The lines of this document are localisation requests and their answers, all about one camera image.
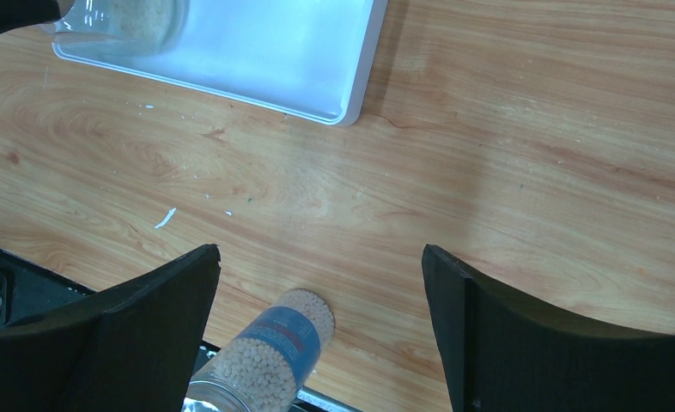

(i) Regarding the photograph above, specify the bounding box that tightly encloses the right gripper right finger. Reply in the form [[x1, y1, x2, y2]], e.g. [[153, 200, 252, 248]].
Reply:
[[421, 245, 675, 411]]

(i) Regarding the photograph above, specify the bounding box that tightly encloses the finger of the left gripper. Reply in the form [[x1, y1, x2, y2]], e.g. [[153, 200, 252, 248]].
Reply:
[[0, 0, 62, 34]]

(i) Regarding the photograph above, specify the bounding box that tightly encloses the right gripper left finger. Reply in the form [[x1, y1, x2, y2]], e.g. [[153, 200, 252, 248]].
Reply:
[[0, 245, 221, 411]]

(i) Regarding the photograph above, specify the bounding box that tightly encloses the silver lid peppercorn bottle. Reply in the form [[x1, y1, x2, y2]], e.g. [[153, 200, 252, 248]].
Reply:
[[182, 288, 335, 411]]

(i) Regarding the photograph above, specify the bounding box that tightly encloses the round glass jar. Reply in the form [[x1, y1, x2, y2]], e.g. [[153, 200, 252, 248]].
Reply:
[[40, 0, 190, 57]]

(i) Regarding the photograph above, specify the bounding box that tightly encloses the white divided tray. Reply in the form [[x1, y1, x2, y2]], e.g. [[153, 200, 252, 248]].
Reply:
[[52, 1, 386, 125]]

